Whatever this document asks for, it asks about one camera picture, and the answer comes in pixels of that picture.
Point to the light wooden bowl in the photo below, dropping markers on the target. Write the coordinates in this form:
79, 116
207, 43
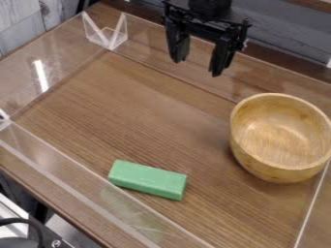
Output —
279, 137

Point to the green rectangular block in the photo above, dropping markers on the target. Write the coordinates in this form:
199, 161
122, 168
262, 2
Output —
147, 179

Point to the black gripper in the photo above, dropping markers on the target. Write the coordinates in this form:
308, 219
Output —
211, 20

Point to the black metal base plate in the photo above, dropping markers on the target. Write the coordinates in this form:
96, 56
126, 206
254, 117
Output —
52, 240

